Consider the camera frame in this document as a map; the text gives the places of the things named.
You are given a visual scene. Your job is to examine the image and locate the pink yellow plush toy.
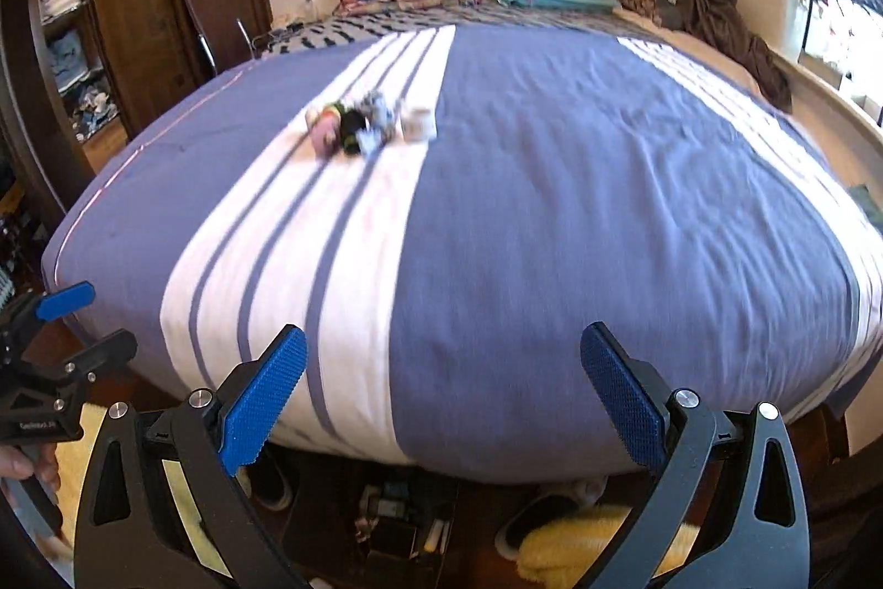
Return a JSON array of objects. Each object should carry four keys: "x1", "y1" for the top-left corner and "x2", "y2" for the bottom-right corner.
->
[{"x1": 305, "y1": 102, "x2": 344, "y2": 158}]

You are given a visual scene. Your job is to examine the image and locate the black thread spool green ends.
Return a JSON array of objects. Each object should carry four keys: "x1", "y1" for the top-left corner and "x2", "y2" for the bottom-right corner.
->
[{"x1": 338, "y1": 109, "x2": 368, "y2": 156}]

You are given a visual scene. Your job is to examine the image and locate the grey blue frayed fabric scrap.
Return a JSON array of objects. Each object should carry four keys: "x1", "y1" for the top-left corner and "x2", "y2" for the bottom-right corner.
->
[{"x1": 356, "y1": 89, "x2": 398, "y2": 156}]

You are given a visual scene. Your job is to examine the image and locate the white tape roll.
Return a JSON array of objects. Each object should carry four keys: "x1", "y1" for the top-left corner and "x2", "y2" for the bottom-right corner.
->
[{"x1": 401, "y1": 108, "x2": 437, "y2": 144}]

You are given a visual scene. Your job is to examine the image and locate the left hand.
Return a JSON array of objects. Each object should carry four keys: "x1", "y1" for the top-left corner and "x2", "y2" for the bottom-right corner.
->
[{"x1": 0, "y1": 443, "x2": 61, "y2": 507}]

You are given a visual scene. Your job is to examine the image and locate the yellow fluffy rug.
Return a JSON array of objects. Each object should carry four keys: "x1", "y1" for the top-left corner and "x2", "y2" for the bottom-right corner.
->
[{"x1": 516, "y1": 503, "x2": 699, "y2": 589}]

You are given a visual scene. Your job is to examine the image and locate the purple white striped bedspread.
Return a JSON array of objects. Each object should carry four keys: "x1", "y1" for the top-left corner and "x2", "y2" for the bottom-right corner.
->
[{"x1": 42, "y1": 24, "x2": 881, "y2": 483}]

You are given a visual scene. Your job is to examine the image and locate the dark chair by bed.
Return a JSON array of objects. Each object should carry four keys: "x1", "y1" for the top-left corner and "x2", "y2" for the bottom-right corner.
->
[{"x1": 181, "y1": 0, "x2": 253, "y2": 76}]

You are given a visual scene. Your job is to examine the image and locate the black patterned grey blanket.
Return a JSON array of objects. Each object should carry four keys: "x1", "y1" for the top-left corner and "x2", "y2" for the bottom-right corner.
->
[{"x1": 253, "y1": 2, "x2": 657, "y2": 55}]

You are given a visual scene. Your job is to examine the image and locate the white storage box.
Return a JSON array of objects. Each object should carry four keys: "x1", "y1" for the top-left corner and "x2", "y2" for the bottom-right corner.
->
[{"x1": 736, "y1": 0, "x2": 810, "y2": 63}]

